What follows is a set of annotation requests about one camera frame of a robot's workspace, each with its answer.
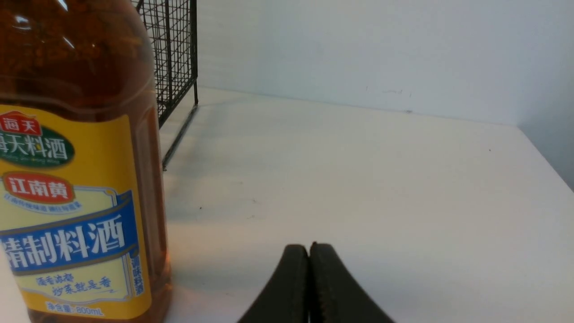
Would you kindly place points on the amber cooking wine bottle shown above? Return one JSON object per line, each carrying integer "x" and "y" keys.
{"x": 83, "y": 225}

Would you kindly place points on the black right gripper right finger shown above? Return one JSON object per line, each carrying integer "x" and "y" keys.
{"x": 335, "y": 296}

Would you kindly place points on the black wire mesh shelf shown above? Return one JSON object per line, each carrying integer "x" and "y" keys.
{"x": 172, "y": 28}

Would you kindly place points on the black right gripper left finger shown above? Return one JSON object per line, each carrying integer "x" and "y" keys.
{"x": 284, "y": 299}

